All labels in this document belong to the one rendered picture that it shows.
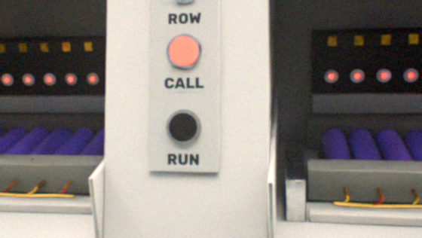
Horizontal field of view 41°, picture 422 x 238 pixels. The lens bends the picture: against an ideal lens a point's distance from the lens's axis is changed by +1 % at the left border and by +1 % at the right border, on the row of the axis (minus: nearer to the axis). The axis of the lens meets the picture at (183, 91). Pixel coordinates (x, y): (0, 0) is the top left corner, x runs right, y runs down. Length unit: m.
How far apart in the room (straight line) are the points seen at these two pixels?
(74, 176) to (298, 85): 0.22
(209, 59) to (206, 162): 0.06
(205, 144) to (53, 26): 0.29
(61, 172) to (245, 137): 0.15
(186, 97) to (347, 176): 0.12
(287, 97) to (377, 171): 0.16
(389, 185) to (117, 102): 0.18
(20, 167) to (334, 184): 0.22
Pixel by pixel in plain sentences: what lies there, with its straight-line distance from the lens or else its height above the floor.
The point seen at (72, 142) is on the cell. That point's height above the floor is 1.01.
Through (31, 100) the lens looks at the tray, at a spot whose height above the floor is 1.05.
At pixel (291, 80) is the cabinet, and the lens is 0.51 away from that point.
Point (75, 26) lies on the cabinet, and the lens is 0.56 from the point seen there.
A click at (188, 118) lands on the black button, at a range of 0.31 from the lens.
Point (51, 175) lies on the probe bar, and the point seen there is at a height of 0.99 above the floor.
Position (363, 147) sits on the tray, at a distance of 0.42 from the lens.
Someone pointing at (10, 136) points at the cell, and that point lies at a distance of 0.49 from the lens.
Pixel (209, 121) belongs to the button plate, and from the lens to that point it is 0.31.
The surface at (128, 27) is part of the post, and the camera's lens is 0.33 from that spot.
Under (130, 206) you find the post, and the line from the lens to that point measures 0.32.
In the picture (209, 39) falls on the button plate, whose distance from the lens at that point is 0.31.
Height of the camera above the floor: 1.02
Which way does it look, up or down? 4 degrees up
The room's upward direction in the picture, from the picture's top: straight up
